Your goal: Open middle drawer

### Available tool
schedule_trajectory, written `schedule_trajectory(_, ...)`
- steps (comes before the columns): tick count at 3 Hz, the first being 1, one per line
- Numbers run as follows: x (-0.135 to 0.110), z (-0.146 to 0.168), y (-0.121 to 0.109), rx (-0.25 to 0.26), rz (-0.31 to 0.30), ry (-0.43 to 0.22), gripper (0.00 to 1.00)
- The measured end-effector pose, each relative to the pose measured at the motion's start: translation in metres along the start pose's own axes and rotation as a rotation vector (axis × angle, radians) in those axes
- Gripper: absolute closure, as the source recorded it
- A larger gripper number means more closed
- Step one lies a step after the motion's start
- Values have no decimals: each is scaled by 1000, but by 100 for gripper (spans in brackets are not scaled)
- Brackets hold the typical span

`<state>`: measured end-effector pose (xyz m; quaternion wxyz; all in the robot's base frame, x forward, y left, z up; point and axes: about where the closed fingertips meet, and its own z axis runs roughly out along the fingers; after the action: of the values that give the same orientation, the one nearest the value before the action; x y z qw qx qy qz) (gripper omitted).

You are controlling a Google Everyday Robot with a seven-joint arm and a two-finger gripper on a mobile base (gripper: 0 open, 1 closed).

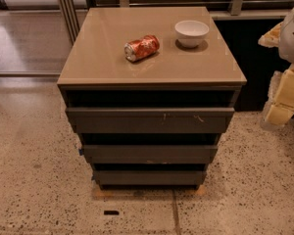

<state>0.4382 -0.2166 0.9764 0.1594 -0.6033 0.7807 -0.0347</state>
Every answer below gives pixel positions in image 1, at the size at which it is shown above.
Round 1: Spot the grey drawer cabinet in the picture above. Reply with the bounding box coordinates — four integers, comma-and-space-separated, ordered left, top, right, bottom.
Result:
57, 6, 248, 191

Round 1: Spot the crushed orange soda can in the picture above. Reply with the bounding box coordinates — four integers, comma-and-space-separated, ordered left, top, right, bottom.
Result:
124, 35, 160, 63

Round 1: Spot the blue tape piece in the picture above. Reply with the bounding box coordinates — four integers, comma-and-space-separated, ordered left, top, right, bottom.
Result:
78, 149, 84, 156

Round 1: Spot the black floor slot plate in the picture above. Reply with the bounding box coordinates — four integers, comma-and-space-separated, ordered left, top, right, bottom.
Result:
104, 211, 120, 215

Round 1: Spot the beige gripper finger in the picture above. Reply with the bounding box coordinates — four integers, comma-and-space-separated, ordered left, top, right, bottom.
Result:
265, 64, 294, 125
258, 23, 281, 48

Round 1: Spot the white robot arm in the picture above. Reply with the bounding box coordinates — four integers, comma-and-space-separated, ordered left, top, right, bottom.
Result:
258, 7, 294, 129

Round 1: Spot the grey bottom drawer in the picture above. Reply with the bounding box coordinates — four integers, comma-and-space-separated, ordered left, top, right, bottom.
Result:
93, 170, 206, 185

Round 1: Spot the grey drawer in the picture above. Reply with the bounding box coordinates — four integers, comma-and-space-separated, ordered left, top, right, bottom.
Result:
66, 108, 234, 134
81, 145, 218, 165
93, 170, 206, 185

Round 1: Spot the white ceramic bowl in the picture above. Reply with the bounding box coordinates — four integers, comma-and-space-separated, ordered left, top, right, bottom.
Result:
174, 21, 210, 48

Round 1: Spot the grey top drawer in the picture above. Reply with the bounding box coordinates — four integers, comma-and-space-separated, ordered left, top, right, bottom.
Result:
66, 108, 234, 134

